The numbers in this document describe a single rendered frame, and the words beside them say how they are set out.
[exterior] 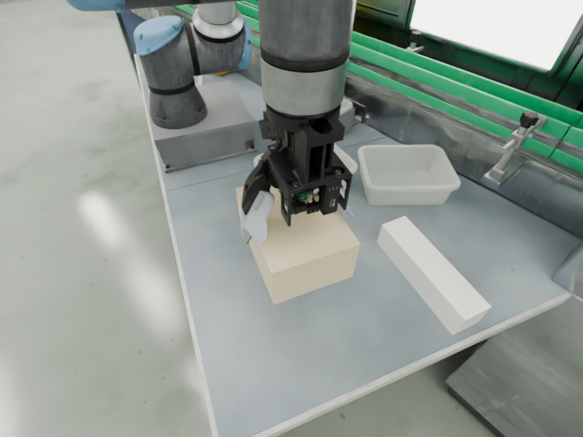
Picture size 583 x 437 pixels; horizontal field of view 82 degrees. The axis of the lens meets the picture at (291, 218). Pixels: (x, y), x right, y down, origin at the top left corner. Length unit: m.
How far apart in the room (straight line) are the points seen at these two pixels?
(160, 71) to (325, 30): 0.68
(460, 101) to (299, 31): 0.75
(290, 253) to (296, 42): 0.24
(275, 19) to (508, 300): 0.68
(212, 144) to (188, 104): 0.12
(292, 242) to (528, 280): 0.56
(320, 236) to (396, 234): 0.32
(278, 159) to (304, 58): 0.12
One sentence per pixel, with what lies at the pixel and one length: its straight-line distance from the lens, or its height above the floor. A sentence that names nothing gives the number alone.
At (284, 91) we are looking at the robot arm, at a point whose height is 1.21.
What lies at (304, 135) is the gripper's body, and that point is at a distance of 0.30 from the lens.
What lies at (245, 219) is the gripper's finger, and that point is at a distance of 0.42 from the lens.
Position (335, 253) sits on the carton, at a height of 1.01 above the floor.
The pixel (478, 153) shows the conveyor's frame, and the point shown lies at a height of 0.83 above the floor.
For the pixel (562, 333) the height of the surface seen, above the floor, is 0.64.
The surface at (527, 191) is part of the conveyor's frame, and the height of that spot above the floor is 0.80.
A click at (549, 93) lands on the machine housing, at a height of 0.93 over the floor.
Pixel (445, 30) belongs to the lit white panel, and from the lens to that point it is 1.16.
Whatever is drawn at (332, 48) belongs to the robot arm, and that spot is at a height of 1.25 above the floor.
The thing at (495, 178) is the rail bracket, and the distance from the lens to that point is 0.87.
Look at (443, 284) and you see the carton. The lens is 0.69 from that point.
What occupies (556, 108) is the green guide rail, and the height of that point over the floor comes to 0.96.
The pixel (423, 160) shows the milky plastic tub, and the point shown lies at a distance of 0.99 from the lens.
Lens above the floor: 1.34
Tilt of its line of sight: 47 degrees down
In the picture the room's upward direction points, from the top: straight up
